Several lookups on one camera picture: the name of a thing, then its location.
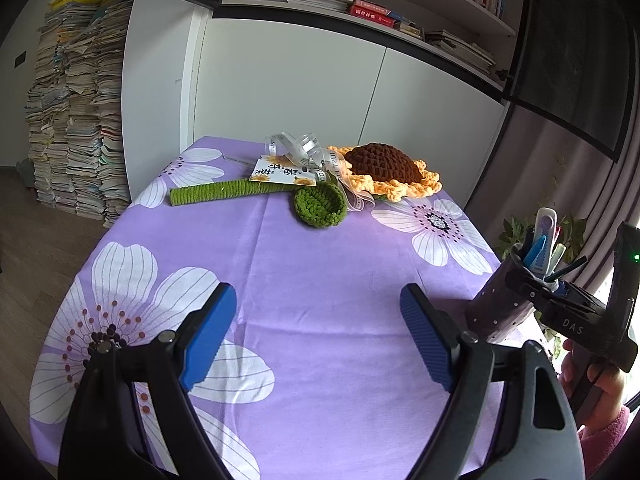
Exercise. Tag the grey pink curtain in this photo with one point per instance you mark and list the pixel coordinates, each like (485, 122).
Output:
(560, 170)

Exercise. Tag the wide stack of books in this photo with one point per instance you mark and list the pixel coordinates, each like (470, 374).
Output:
(462, 50)

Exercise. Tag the black pen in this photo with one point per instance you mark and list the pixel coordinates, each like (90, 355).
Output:
(528, 242)

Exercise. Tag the floor stacks of papers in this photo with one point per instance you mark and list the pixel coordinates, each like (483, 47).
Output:
(75, 120)

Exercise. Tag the person's right forearm pink sleeve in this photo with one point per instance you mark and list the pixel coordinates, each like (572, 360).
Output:
(607, 440)

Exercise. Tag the clear plastic clip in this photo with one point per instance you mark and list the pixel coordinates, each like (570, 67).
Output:
(544, 240)

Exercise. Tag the paper gift tag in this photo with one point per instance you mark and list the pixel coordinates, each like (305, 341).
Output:
(272, 172)

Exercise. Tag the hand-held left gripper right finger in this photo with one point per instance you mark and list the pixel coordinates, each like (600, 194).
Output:
(425, 335)

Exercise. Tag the green potted plant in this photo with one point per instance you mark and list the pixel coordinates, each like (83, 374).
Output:
(515, 232)

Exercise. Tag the person's right hand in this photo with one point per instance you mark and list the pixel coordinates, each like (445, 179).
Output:
(610, 392)

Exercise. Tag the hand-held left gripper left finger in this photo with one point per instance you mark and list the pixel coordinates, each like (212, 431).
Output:
(210, 335)

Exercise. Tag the light green pen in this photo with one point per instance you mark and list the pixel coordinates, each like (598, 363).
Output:
(558, 254)

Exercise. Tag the black wall switch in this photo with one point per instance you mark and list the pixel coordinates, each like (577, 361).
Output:
(20, 59)

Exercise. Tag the purple floral tablecloth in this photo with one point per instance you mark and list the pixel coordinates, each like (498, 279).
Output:
(310, 260)

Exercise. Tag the dark pencil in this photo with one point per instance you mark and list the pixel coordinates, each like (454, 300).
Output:
(567, 269)

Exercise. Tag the white ribbon bow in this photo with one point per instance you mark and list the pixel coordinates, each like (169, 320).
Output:
(300, 147)

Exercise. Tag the blue pen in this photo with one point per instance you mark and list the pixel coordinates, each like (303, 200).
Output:
(534, 251)

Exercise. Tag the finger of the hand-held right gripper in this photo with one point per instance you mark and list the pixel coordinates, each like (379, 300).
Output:
(575, 291)
(531, 293)

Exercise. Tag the red books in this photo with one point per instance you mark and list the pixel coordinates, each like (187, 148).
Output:
(372, 11)

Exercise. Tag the small stack of books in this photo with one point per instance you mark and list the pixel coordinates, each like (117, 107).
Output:
(410, 27)

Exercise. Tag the crochet sunflower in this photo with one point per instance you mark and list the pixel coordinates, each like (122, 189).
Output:
(380, 162)

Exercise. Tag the dotted pen holder cup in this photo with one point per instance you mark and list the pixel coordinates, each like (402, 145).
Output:
(492, 305)

